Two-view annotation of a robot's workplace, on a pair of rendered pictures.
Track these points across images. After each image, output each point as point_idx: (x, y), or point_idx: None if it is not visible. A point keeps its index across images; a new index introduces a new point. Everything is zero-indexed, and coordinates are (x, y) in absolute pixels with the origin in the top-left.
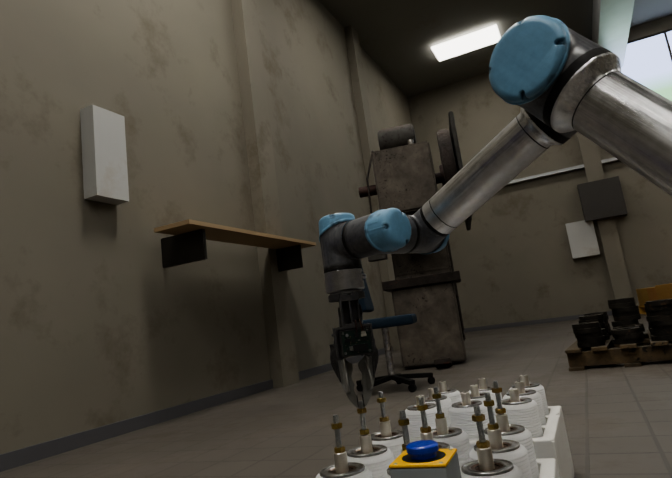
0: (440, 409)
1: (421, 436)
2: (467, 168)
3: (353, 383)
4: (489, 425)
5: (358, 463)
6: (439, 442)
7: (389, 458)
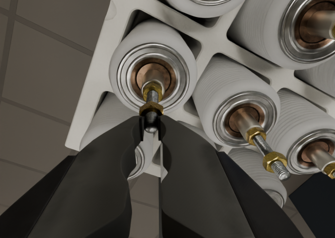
0: None
1: (242, 135)
2: None
3: (132, 168)
4: (328, 176)
5: (136, 148)
6: (271, 104)
7: (185, 102)
